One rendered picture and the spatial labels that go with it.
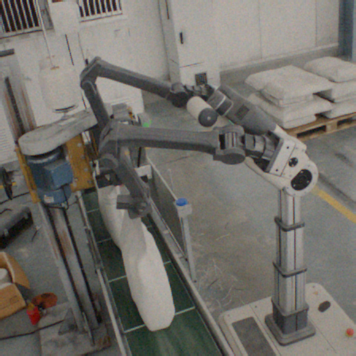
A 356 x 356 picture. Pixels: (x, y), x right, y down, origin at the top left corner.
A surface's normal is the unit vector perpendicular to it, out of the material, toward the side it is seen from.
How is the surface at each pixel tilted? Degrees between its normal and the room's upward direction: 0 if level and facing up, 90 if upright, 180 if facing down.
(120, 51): 90
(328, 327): 0
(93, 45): 90
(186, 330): 0
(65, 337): 0
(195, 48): 90
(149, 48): 90
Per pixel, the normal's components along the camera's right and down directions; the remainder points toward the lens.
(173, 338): -0.13, -0.87
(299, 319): 0.29, 0.43
